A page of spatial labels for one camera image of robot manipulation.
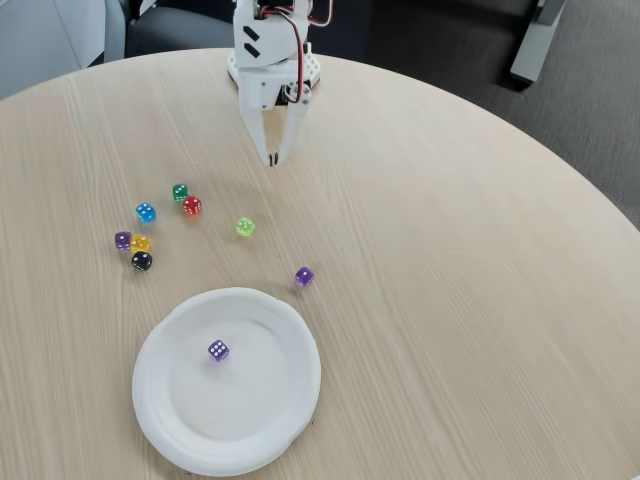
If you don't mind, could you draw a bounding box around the white paper plate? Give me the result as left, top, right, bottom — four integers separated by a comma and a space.
131, 286, 322, 477

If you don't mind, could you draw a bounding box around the dark office chair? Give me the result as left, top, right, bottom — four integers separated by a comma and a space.
124, 0, 236, 59

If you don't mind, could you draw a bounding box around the light grey cabinet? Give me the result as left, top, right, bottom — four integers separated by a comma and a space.
0, 0, 126, 101

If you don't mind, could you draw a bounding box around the grey desk leg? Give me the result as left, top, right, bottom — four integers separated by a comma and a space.
509, 0, 569, 91

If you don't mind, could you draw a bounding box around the red black servo cable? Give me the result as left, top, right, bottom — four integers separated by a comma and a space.
252, 0, 335, 106

